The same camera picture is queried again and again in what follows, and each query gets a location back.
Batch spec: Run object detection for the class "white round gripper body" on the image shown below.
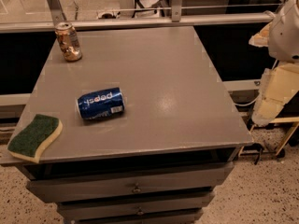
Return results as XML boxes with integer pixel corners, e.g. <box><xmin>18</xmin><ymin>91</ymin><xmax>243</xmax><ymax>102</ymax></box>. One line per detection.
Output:
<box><xmin>268</xmin><ymin>0</ymin><xmax>299</xmax><ymax>63</ymax></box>

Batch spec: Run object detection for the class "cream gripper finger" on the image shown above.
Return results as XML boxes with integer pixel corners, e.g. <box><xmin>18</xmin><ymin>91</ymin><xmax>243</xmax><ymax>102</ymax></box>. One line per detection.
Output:
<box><xmin>249</xmin><ymin>23</ymin><xmax>271</xmax><ymax>48</ymax></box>
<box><xmin>251</xmin><ymin>63</ymin><xmax>299</xmax><ymax>126</ymax></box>

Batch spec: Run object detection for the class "blue pepsi can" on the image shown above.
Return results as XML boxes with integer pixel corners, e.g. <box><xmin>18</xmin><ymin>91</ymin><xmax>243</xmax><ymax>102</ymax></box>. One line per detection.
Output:
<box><xmin>77</xmin><ymin>87</ymin><xmax>125</xmax><ymax>119</ymax></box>

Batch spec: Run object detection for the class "crushed brown soda can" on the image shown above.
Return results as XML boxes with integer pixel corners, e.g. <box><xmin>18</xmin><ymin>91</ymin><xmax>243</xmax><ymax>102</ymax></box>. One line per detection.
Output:
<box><xmin>55</xmin><ymin>21</ymin><xmax>82</xmax><ymax>62</ymax></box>

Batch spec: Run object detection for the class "yellow metal stand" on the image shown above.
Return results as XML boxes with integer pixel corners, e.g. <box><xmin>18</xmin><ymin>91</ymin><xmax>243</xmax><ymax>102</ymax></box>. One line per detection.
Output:
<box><xmin>238</xmin><ymin>117</ymin><xmax>299</xmax><ymax>162</ymax></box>

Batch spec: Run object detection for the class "grey drawer cabinet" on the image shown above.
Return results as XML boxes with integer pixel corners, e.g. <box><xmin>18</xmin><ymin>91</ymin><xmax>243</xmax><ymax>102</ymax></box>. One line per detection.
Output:
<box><xmin>1</xmin><ymin>27</ymin><xmax>252</xmax><ymax>224</ymax></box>

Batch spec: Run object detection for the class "green yellow sponge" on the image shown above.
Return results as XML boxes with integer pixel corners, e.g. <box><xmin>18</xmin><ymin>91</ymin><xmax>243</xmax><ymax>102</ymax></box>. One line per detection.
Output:
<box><xmin>7</xmin><ymin>114</ymin><xmax>63</xmax><ymax>163</ymax></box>

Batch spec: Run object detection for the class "white cable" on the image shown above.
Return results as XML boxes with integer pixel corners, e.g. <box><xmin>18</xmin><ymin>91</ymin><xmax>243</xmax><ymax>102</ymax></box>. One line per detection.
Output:
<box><xmin>234</xmin><ymin>95</ymin><xmax>261</xmax><ymax>108</ymax></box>

